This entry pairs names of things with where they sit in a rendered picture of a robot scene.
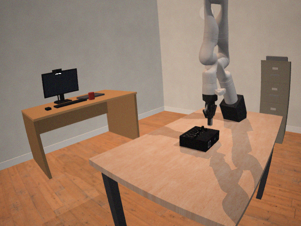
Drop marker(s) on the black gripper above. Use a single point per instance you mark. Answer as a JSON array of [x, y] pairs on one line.
[[210, 107]]

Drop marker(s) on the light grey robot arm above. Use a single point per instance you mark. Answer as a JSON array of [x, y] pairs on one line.
[[216, 32]]

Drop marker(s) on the black lighting desk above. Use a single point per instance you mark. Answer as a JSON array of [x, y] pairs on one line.
[[199, 138]]

